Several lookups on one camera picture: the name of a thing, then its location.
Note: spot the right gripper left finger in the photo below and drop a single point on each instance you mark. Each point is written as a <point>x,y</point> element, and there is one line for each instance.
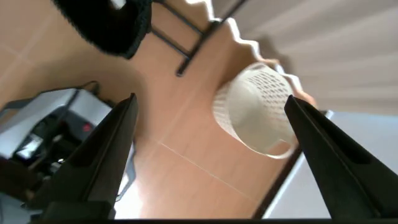
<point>105,174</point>

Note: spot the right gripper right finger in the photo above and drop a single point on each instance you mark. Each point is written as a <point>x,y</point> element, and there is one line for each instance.
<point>329,174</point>

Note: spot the black garment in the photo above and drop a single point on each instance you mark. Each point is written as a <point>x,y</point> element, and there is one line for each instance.
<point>102,28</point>

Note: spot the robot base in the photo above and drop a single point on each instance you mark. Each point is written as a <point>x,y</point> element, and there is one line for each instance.
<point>37,121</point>

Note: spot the white laundry basket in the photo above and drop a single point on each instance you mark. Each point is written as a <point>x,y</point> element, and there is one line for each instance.
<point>248,112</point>

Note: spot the black clothes rack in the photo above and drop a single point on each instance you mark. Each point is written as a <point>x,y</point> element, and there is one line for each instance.
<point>199,46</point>

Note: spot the beige curtain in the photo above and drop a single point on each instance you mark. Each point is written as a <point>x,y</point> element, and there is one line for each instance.
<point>326,46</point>

